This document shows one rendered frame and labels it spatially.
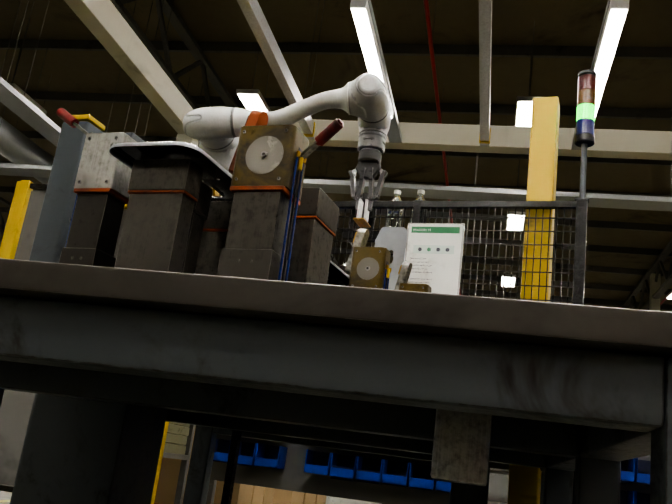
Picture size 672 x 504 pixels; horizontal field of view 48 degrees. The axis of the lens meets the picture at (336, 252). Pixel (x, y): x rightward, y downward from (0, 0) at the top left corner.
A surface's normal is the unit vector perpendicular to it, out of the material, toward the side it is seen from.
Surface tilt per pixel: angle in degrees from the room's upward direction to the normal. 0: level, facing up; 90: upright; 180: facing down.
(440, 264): 90
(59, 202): 90
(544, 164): 90
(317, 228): 90
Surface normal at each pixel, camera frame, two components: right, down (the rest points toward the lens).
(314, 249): 0.94, 0.02
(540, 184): -0.33, -0.30
